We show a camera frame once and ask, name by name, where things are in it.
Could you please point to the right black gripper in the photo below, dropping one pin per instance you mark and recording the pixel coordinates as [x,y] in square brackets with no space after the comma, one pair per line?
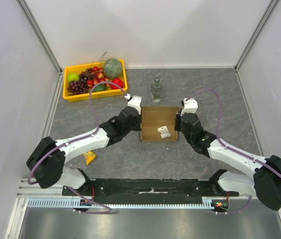
[180,122]

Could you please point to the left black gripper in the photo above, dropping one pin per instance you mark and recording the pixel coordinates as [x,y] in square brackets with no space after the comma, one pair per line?
[139,118]

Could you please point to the brown cardboard box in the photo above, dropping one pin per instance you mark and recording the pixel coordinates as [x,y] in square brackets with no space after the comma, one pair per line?
[155,117]

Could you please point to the small white packet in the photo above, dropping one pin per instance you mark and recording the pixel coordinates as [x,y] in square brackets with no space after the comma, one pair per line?
[164,132]

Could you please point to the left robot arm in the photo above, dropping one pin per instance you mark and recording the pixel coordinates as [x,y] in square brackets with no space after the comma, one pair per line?
[47,161]

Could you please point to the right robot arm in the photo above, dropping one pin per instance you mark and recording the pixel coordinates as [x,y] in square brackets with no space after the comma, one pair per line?
[261,176]

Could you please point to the yellow plastic fruit bin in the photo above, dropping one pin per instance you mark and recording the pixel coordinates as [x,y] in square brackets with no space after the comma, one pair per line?
[90,95]

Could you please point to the clear glass bottle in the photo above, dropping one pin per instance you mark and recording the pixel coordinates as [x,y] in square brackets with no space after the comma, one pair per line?
[156,91]

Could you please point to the red tomato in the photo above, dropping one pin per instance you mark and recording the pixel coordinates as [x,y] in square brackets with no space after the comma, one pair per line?
[116,84]

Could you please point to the green avocado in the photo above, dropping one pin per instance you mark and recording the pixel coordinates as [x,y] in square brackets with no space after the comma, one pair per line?
[99,88]

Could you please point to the green netted melon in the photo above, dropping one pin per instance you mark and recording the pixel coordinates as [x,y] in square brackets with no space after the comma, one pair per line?
[112,68]

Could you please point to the yellow snack packet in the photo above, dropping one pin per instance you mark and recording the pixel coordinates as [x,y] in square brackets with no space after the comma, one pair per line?
[89,157]

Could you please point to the dark purple grape bunch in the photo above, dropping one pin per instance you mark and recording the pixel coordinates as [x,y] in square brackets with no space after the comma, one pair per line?
[77,88]

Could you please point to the green apple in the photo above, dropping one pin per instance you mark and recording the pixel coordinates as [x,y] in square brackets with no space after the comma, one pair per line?
[73,77]

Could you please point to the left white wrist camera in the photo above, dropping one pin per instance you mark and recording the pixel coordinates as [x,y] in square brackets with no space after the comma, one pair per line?
[134,102]

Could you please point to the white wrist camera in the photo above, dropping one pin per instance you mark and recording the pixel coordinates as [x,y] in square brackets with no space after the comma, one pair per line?
[190,106]
[134,102]

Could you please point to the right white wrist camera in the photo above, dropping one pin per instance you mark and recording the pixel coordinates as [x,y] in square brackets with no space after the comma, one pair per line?
[190,106]

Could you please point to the slotted cable duct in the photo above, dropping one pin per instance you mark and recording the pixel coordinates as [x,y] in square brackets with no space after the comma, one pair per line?
[127,203]

